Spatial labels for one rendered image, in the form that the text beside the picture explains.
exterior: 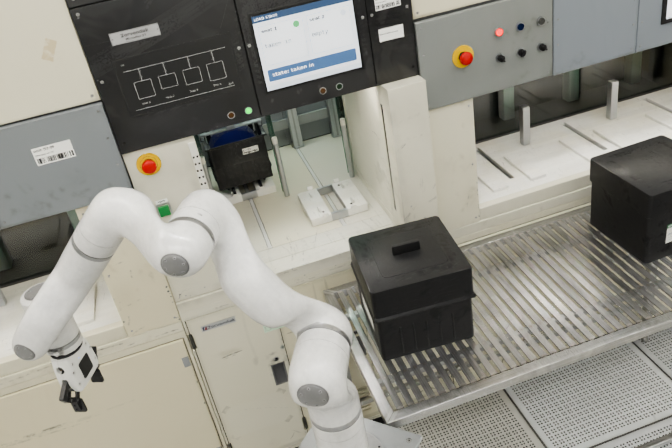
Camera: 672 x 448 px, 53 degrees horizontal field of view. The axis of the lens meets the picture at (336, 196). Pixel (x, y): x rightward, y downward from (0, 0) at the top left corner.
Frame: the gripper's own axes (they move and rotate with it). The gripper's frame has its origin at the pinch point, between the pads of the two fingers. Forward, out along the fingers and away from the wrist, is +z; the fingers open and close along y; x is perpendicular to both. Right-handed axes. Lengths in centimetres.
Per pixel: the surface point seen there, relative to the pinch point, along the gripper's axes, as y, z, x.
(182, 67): 58, -59, -21
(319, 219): 89, 12, -41
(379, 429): 10, 25, -67
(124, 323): 41.7, 14.9, 14.1
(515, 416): 79, 101, -104
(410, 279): 38, 0, -76
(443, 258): 47, 0, -85
